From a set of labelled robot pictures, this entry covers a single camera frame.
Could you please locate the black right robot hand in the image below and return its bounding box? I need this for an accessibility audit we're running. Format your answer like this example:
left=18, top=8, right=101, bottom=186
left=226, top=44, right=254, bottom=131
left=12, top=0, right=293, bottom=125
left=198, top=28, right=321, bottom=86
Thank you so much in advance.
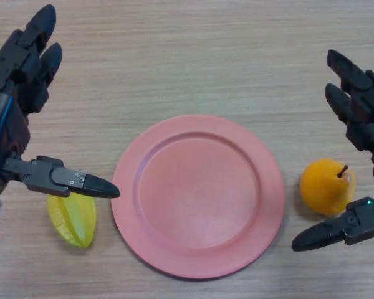
left=291, top=49, right=374, bottom=252

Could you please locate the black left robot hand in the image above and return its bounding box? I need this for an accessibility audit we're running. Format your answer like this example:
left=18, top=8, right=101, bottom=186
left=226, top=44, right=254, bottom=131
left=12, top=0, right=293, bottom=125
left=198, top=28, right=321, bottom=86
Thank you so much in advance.
left=0, top=4, right=120, bottom=199

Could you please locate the yellow orange pear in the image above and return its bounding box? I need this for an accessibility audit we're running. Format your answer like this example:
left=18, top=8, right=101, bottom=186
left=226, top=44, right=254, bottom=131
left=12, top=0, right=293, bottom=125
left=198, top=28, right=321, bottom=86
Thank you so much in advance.
left=300, top=158, right=357, bottom=216

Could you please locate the pink round plate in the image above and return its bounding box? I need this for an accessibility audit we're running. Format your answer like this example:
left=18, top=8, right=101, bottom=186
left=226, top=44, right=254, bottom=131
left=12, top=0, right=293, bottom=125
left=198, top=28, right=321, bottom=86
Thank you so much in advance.
left=110, top=114, right=286, bottom=280

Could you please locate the yellow starfruit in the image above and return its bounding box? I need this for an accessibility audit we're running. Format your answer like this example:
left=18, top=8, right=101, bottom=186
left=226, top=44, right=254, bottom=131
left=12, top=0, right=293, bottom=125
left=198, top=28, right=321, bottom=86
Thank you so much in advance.
left=46, top=192, right=97, bottom=249

